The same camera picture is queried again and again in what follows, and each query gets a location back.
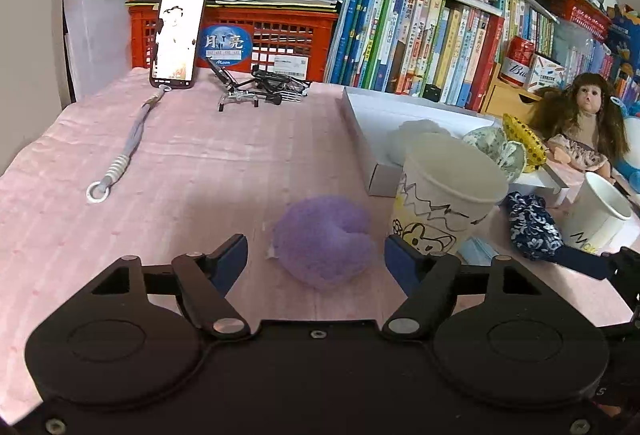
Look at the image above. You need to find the wooden drawer box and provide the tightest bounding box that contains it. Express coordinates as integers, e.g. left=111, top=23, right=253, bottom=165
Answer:
left=479, top=62, right=546, bottom=116

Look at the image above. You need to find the blue cartoon printed box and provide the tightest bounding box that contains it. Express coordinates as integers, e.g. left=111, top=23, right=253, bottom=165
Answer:
left=607, top=5, right=640, bottom=46

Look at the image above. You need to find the white plastic sheet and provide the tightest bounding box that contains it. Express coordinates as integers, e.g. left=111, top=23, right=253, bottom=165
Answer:
left=62, top=0, right=136, bottom=103

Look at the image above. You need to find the small printed carton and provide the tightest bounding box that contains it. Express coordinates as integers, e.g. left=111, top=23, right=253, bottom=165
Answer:
left=527, top=54, right=566, bottom=92

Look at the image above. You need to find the red plastic basket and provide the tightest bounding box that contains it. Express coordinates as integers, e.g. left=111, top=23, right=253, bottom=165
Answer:
left=547, top=0, right=613, bottom=28

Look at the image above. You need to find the gold sequin bow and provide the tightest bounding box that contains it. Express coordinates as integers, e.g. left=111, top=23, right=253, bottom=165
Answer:
left=501, top=113, right=548, bottom=174

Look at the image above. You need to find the red plastic crate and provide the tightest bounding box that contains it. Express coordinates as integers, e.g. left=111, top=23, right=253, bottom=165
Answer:
left=127, top=0, right=341, bottom=83

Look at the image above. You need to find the purple fluffy plush toy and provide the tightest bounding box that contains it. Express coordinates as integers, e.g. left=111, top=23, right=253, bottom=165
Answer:
left=271, top=195, right=378, bottom=292

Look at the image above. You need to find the white paper cup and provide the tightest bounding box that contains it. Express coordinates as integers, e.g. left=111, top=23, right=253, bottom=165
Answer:
left=560, top=171, right=633, bottom=256

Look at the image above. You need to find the cream paper cup with drawings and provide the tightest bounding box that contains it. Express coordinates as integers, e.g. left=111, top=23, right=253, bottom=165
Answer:
left=389, top=146, right=510, bottom=257

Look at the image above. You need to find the pink striped tablecloth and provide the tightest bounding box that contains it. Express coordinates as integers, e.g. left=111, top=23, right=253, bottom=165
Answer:
left=0, top=67, right=640, bottom=416

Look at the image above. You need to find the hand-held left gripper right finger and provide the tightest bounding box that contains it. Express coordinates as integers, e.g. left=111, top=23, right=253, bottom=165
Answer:
left=381, top=235, right=566, bottom=341

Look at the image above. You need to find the brown-haired doll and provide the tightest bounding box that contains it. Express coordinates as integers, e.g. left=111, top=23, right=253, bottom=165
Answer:
left=527, top=72, right=631, bottom=186

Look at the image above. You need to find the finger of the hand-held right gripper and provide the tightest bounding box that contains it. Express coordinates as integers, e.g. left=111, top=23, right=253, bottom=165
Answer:
left=552, top=245, right=640, bottom=288

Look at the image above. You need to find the smartphone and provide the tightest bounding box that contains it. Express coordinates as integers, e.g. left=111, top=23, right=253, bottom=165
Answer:
left=150, top=0, right=207, bottom=90

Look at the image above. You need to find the row of colourful books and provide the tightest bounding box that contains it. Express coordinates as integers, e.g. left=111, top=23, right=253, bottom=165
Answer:
left=324, top=0, right=631, bottom=113

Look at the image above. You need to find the grey phone lanyard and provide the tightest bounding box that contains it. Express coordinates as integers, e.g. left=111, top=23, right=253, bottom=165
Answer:
left=86, top=85, right=168, bottom=204

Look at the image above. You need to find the red drink can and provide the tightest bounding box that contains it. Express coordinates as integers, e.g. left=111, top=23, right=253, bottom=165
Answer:
left=500, top=36, right=536, bottom=88

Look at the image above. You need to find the black model bicycle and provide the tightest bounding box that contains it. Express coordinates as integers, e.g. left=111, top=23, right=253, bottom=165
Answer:
left=207, top=62, right=313, bottom=112

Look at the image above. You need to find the white shallow box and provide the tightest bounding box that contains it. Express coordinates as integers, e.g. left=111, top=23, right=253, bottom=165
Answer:
left=341, top=86, right=571, bottom=208

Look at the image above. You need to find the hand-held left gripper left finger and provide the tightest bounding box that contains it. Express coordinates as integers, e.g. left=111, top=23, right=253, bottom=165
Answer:
left=75, top=234, right=251, bottom=341

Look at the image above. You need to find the green floral scrunchie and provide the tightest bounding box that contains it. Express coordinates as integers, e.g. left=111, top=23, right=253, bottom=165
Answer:
left=462, top=126, right=528, bottom=180

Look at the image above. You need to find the blue face mask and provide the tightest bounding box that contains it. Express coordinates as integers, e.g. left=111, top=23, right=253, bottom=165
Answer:
left=457, top=235, right=501, bottom=266

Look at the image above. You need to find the navy floral fabric pouch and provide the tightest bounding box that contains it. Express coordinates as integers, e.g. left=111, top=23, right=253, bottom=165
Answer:
left=505, top=191, right=565, bottom=262

